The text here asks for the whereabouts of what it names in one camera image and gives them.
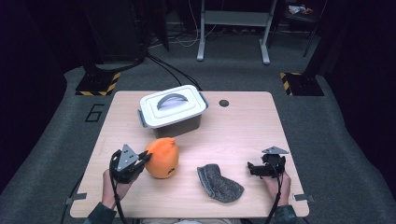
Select black floor cable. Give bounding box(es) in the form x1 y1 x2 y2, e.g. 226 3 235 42
146 54 184 88
148 52 204 91

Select black yellow striped stand base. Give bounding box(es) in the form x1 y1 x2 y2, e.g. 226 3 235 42
75 71 121 97
279 72 325 97

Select person's left hand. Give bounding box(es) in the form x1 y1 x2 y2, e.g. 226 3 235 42
102 169 138 210

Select white lid with grey handle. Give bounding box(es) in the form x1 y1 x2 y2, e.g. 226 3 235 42
138 84 208 130

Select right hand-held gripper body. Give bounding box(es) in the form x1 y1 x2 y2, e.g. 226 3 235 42
261 146 290 179

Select small colourful items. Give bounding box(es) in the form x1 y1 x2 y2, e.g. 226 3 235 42
288 4 314 16

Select hand-held gripper black cable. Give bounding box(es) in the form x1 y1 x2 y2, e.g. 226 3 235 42
107 152 129 224
264 160 287 224

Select orange plush toy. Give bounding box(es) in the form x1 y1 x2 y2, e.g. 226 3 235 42
144 136 180 180

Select grey tape strip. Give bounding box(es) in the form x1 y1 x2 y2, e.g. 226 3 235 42
292 193 315 203
64 192 88 205

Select white floor cables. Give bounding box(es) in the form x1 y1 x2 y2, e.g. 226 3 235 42
148 0 220 49

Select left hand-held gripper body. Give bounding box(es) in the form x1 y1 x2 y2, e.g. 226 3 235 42
109 144 147 185

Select right hand-held gripper black cable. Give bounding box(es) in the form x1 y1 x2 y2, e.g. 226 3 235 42
264 160 287 224

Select person's right hand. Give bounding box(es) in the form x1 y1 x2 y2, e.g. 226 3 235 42
262 172 292 207

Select brown transparent storage box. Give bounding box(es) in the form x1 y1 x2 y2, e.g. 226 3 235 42
137 91 209 141

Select white metal desk frame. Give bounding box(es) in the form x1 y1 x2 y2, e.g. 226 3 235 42
196 0 278 65

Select grey fluffy cloth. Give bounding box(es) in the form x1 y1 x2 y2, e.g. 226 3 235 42
196 163 246 204

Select black metal rack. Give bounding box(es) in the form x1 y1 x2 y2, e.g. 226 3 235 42
274 0 328 59

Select left hand-held gripper black cable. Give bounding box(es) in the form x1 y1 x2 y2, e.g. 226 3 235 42
107 152 129 224

